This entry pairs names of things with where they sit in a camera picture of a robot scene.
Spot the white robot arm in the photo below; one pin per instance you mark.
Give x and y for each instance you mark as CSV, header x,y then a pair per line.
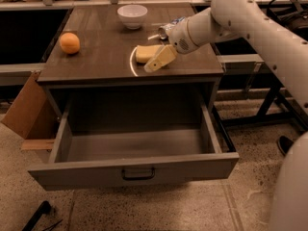
x,y
286,54

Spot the black bag with straps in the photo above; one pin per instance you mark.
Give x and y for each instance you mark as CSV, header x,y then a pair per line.
x,y
293,16

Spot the black tool on floor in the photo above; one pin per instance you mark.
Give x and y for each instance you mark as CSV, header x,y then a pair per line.
x,y
43,209

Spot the black shoe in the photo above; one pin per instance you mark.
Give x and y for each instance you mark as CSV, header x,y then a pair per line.
x,y
284,144

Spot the orange fruit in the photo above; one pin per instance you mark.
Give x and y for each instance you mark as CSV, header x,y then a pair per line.
x,y
69,43

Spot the grey drawer cabinet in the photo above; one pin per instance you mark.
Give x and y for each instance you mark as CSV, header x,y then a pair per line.
x,y
106,57

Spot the black drawer handle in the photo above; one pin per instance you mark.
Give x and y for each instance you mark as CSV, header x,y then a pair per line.
x,y
137,174

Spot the white ceramic bowl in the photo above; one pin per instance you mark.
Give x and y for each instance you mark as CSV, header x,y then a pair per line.
x,y
132,16

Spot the open grey top drawer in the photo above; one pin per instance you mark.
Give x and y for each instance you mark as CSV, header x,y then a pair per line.
x,y
103,132

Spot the brown cardboard box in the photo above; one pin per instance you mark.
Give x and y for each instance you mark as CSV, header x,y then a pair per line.
x,y
31,116

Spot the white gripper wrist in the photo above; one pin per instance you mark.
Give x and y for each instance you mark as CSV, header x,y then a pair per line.
x,y
179,38

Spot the yellow sponge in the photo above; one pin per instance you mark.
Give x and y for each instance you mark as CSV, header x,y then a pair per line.
x,y
145,53

